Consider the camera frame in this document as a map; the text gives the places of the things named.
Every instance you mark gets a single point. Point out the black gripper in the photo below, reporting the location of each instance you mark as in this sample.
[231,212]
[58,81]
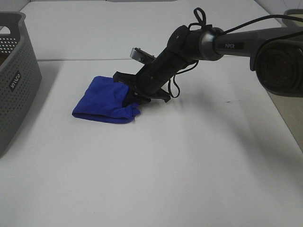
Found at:
[147,83]

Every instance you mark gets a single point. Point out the blue towel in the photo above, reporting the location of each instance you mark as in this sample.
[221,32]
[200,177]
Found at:
[103,102]

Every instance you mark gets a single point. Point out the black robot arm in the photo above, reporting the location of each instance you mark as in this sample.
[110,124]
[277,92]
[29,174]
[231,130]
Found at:
[276,56]

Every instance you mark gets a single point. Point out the grey perforated plastic basket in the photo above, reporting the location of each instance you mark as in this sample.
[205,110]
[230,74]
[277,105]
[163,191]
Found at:
[20,76]

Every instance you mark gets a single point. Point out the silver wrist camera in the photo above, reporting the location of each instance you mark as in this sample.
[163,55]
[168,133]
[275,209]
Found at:
[141,56]

